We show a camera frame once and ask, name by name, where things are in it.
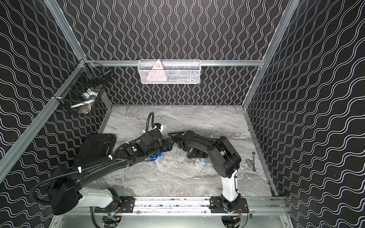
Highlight clear jar toiletry kit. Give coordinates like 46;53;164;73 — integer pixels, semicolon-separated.
195;158;207;167

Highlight clear jar blue lid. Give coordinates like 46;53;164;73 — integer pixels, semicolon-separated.
149;152;163;166

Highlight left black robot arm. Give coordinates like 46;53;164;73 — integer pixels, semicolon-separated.
29;128;174;215

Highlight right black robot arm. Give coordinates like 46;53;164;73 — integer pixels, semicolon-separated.
168;130;241;213

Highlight metal wrench tool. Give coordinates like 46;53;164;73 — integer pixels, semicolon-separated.
245;152;256;172

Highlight pink triangular card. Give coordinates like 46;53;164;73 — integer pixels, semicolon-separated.
146;59;167;83

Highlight white items in black basket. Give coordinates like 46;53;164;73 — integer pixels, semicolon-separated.
71;88;98;114

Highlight white wire wall basket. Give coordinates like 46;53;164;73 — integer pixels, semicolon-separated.
137;59;202;84

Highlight black wire wall basket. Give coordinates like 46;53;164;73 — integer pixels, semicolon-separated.
56;63;112;115

